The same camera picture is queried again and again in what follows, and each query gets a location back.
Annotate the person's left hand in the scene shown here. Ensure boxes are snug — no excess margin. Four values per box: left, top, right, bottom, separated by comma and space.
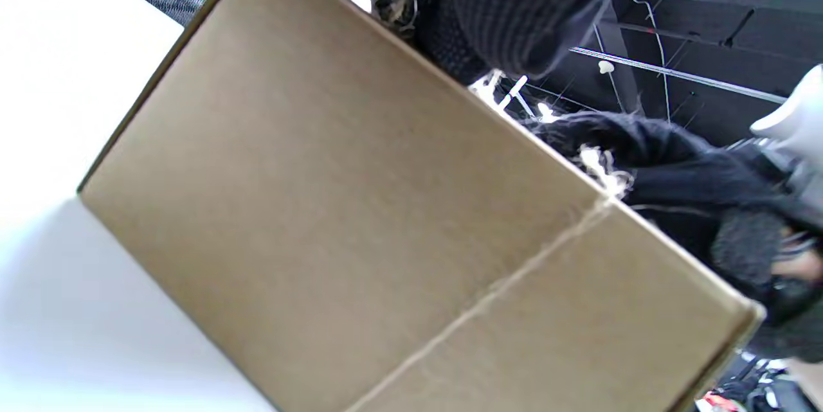
283, 0, 650, 86

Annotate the person's right hand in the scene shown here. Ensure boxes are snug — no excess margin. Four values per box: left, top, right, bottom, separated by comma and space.
524, 110, 823, 364

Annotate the thin tan string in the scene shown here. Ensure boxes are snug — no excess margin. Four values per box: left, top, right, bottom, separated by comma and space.
307, 0, 637, 412

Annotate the brown cardboard box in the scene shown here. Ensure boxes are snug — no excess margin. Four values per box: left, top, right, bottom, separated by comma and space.
77, 0, 766, 412

